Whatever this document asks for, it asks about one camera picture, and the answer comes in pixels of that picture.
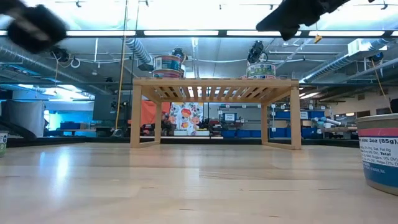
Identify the wooden slatted shelf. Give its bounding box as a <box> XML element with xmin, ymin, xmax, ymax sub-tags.
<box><xmin>130</xmin><ymin>77</ymin><xmax>302</xmax><ymax>151</ymax></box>

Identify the person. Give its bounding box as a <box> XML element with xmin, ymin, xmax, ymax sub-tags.
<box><xmin>160</xmin><ymin>112</ymin><xmax>175</xmax><ymax>136</ymax></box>

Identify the ceiling light strip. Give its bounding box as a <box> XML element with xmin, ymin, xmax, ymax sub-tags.
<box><xmin>308</xmin><ymin>30</ymin><xmax>386</xmax><ymax>37</ymax></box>
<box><xmin>66</xmin><ymin>30</ymin><xmax>137</xmax><ymax>37</ymax></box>
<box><xmin>143</xmin><ymin>30</ymin><xmax>220</xmax><ymax>37</ymax></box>
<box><xmin>226</xmin><ymin>30</ymin><xmax>302</xmax><ymax>37</ymax></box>

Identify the orange panel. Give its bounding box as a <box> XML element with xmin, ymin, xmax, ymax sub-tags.
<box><xmin>140</xmin><ymin>100</ymin><xmax>171</xmax><ymax>126</ymax></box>

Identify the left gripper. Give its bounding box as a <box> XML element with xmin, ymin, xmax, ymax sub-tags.
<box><xmin>6</xmin><ymin>4</ymin><xmax>68</xmax><ymax>54</ymax></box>

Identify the grey cloth cover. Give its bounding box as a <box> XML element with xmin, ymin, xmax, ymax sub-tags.
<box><xmin>0</xmin><ymin>99</ymin><xmax>47</xmax><ymax>138</ymax></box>

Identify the yellow hanging cable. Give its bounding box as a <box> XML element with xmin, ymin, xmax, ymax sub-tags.
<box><xmin>370</xmin><ymin>58</ymin><xmax>393</xmax><ymax>114</ymax></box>
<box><xmin>114</xmin><ymin>0</ymin><xmax>129</xmax><ymax>130</ymax></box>

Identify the floral patterned cloth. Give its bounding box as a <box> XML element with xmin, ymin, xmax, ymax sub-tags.
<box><xmin>169</xmin><ymin>102</ymin><xmax>205</xmax><ymax>136</ymax></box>

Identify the silver ventilation duct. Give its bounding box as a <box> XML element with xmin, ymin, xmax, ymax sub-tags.
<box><xmin>125</xmin><ymin>37</ymin><xmax>153</xmax><ymax>65</ymax></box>
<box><xmin>300</xmin><ymin>39</ymin><xmax>398</xmax><ymax>83</ymax></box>

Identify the black hanging device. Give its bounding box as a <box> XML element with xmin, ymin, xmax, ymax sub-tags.
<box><xmin>247</xmin><ymin>40</ymin><xmax>269</xmax><ymax>65</ymax></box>

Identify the black hanging camera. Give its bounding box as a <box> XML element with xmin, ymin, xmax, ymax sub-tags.
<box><xmin>171</xmin><ymin>47</ymin><xmax>187</xmax><ymax>60</ymax></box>
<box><xmin>369</xmin><ymin>52</ymin><xmax>386</xmax><ymax>63</ymax></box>
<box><xmin>50</xmin><ymin>45</ymin><xmax>72</xmax><ymax>64</ymax></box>

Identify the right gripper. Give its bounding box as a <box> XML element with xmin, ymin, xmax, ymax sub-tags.
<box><xmin>255</xmin><ymin>0</ymin><xmax>352</xmax><ymax>42</ymax></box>

